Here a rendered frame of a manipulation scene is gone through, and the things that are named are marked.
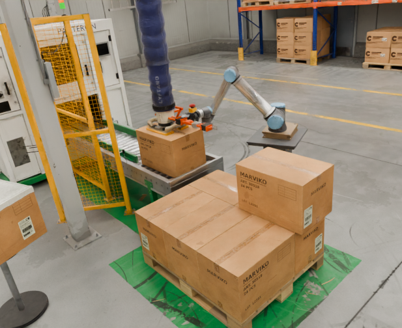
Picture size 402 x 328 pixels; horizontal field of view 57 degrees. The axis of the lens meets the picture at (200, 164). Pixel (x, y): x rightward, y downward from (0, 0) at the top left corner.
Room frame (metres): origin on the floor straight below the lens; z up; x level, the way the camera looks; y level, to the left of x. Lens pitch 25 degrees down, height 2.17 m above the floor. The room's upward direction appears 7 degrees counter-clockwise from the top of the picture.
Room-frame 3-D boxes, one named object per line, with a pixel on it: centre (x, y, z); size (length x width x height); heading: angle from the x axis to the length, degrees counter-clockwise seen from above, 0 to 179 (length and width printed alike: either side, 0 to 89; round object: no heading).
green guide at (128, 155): (4.29, 1.21, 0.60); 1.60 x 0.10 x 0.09; 39
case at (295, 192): (2.47, -0.61, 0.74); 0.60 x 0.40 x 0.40; 40
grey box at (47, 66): (3.28, 1.22, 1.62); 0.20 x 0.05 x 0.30; 39
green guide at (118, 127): (4.63, 0.80, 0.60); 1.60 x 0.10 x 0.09; 39
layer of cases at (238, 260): (2.56, -0.16, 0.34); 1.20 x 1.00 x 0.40; 39
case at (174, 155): (3.56, 0.28, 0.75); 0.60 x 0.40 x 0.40; 40
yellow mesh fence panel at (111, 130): (3.60, 1.23, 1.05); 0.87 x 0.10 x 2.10; 91
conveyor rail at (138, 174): (3.98, 1.03, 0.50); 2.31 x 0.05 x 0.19; 39
